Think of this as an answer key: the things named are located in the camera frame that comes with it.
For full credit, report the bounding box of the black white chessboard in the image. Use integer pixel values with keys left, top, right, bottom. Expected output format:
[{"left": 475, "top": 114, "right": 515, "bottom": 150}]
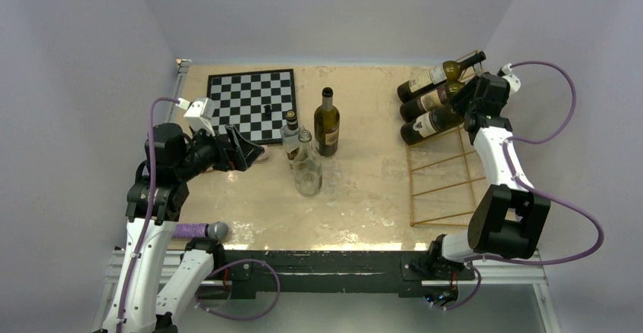
[{"left": 207, "top": 69, "right": 296, "bottom": 145}]

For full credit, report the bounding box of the purple glitter microphone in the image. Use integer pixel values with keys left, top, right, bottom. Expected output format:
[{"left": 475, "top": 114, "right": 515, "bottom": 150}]
[{"left": 172, "top": 221, "right": 229, "bottom": 241}]

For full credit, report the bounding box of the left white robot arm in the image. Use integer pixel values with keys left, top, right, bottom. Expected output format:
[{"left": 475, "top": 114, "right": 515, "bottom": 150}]
[{"left": 99, "top": 123, "right": 265, "bottom": 332}]

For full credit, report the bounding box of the dark wine bottle cream label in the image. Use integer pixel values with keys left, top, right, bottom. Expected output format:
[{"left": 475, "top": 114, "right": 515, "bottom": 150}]
[{"left": 397, "top": 51, "right": 487, "bottom": 102}]

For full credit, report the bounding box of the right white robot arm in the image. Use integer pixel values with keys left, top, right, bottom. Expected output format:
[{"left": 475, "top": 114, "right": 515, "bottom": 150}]
[{"left": 425, "top": 72, "right": 550, "bottom": 279}]

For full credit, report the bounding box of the clear glass bottle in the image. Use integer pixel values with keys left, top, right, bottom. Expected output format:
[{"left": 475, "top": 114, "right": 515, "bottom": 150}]
[{"left": 293, "top": 130, "right": 322, "bottom": 196}]

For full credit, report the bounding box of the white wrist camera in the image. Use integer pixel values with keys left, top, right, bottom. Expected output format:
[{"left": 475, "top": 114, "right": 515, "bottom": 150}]
[
  {"left": 497, "top": 63, "right": 522, "bottom": 96},
  {"left": 177, "top": 98, "right": 217, "bottom": 136}
]

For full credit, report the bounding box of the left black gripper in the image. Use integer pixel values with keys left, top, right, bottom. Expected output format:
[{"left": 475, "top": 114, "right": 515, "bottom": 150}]
[{"left": 174, "top": 122, "right": 262, "bottom": 181}]

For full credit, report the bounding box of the black mounting base bar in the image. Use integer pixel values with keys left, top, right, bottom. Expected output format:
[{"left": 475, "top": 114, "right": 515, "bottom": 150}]
[{"left": 199, "top": 250, "right": 475, "bottom": 300}]

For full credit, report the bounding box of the dark wine bottle gold label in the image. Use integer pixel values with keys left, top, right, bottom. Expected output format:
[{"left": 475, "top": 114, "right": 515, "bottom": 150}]
[{"left": 400, "top": 81, "right": 465, "bottom": 122}]

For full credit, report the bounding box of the clear square liquor bottle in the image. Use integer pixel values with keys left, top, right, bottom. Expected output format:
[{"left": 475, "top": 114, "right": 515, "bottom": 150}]
[{"left": 280, "top": 110, "right": 302, "bottom": 170}]

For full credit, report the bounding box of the gold wire wine rack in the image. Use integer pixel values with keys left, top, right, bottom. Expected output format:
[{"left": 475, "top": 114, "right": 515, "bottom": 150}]
[{"left": 403, "top": 50, "right": 503, "bottom": 229}]

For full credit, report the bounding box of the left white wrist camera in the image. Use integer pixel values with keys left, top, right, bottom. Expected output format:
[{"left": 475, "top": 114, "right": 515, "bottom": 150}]
[{"left": 177, "top": 98, "right": 217, "bottom": 136}]

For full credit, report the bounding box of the tall green wine bottle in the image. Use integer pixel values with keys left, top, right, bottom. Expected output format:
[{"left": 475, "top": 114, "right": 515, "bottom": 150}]
[{"left": 314, "top": 87, "right": 340, "bottom": 157}]

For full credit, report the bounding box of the dark wine bottle white label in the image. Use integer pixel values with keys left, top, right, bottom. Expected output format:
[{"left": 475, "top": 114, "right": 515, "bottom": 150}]
[{"left": 400, "top": 104, "right": 463, "bottom": 146}]

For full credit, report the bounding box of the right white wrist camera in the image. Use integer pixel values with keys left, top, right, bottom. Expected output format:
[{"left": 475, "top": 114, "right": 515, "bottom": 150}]
[{"left": 497, "top": 63, "right": 522, "bottom": 96}]

